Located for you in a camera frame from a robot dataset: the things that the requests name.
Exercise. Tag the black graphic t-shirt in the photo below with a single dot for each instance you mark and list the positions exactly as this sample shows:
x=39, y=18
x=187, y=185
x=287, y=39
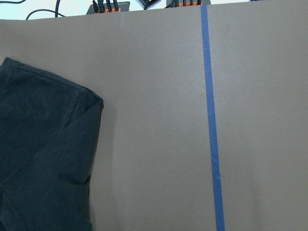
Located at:
x=49, y=128

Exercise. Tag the near orange black usb hub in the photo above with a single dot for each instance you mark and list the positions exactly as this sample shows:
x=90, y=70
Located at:
x=109, y=6

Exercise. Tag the far orange black usb hub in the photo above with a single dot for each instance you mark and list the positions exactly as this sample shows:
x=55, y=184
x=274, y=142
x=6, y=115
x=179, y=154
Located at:
x=184, y=3

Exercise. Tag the orange black usb hub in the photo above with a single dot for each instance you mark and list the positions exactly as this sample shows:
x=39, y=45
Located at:
x=109, y=6
x=184, y=3

